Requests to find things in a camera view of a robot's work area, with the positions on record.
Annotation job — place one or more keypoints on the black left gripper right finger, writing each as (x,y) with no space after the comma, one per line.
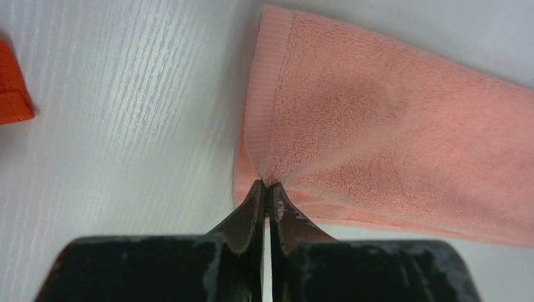
(310,265)

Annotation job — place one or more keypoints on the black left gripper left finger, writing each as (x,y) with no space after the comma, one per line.
(225,264)

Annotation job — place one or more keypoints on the pink panda towel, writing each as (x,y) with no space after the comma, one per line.
(364,130)

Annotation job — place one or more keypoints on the orange cloth on table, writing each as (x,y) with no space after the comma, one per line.
(16,104)

